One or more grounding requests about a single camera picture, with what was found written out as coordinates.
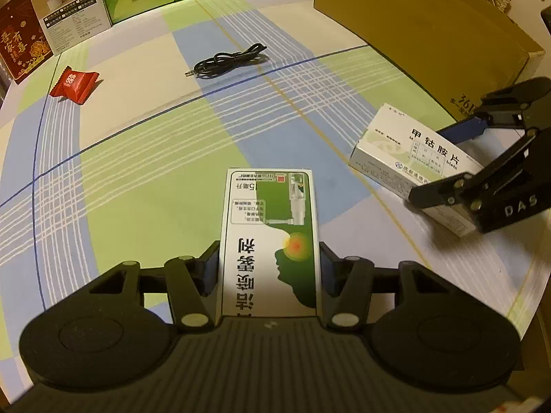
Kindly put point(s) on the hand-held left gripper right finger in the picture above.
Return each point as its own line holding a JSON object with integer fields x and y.
{"x": 326, "y": 271}

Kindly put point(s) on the red candy packet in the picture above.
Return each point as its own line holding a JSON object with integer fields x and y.
{"x": 75, "y": 86}

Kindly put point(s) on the cardboard box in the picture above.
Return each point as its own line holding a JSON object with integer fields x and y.
{"x": 430, "y": 30}

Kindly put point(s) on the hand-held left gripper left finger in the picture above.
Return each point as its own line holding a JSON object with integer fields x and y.
{"x": 211, "y": 271}

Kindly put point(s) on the green white spray box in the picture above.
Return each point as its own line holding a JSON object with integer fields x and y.
{"x": 258, "y": 223}

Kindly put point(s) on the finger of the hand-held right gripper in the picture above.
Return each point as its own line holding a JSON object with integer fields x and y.
{"x": 462, "y": 128}
{"x": 443, "y": 193}

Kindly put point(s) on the desktop with checked tablecloth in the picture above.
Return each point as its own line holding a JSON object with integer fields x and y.
{"x": 142, "y": 159}

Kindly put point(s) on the white medicine box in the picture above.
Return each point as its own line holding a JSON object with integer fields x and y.
{"x": 400, "y": 146}

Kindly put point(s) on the white product box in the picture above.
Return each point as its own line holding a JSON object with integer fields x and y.
{"x": 71, "y": 8}

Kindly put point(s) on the red gift box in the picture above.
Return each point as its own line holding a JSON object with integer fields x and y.
{"x": 19, "y": 51}

